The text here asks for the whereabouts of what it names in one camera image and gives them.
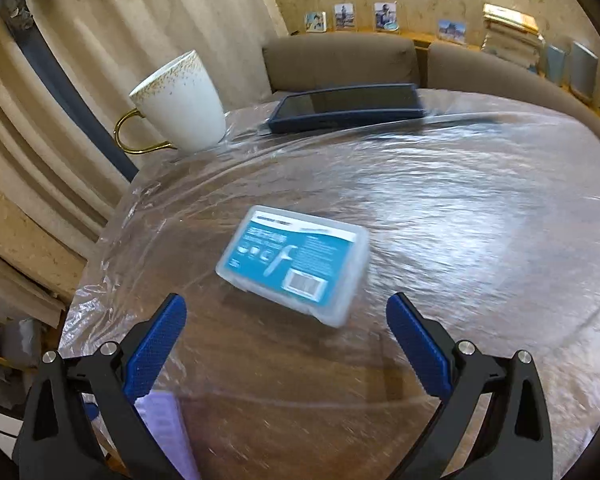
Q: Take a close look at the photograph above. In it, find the phone in blue case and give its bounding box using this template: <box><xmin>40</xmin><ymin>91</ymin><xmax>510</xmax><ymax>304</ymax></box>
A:
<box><xmin>267</xmin><ymin>83</ymin><xmax>426</xmax><ymax>135</ymax></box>

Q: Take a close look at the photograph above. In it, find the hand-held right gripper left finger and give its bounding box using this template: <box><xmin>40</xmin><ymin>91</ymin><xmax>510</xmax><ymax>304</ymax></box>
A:
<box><xmin>12</xmin><ymin>292</ymin><xmax>188</xmax><ymax>480</ymax></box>

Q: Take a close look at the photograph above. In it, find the small blue-grey speaker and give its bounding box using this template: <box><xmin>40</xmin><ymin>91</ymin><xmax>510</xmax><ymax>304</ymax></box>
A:
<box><xmin>545</xmin><ymin>44</ymin><xmax>567</xmax><ymax>83</ymax></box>

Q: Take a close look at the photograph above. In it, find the large purple hair roller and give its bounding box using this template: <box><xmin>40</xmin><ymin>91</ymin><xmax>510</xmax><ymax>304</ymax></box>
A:
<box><xmin>135</xmin><ymin>392</ymin><xmax>201</xmax><ymax>480</ymax></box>

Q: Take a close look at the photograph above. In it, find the clear floss pick box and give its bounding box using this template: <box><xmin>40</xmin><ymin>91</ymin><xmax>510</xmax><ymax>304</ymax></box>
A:
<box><xmin>215</xmin><ymin>205</ymin><xmax>370</xmax><ymax>328</ymax></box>

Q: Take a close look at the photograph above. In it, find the white mug gold handle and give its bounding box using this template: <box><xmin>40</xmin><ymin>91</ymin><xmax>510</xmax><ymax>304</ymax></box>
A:
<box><xmin>114</xmin><ymin>50</ymin><xmax>227</xmax><ymax>154</ymax></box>

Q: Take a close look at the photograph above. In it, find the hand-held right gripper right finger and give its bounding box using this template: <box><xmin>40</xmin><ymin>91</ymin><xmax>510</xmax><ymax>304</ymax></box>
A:
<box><xmin>386</xmin><ymin>291</ymin><xmax>553</xmax><ymax>480</ymax></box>

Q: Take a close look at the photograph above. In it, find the stack of books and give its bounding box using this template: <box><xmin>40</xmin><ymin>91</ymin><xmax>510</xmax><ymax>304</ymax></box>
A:
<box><xmin>481</xmin><ymin>3</ymin><xmax>545</xmax><ymax>68</ymax></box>

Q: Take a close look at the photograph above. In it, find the beige curtain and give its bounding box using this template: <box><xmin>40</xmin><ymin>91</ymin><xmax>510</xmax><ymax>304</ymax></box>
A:
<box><xmin>0</xmin><ymin>0</ymin><xmax>286</xmax><ymax>321</ymax></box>

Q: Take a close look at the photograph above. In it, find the brown sofa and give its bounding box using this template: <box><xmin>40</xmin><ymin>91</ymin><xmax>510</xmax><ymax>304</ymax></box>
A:
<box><xmin>262</xmin><ymin>35</ymin><xmax>600</xmax><ymax>136</ymax></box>

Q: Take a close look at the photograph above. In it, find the tall blue-grey speaker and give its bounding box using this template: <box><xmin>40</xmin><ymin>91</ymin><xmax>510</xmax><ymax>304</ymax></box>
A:
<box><xmin>569</xmin><ymin>41</ymin><xmax>599</xmax><ymax>98</ymax></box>

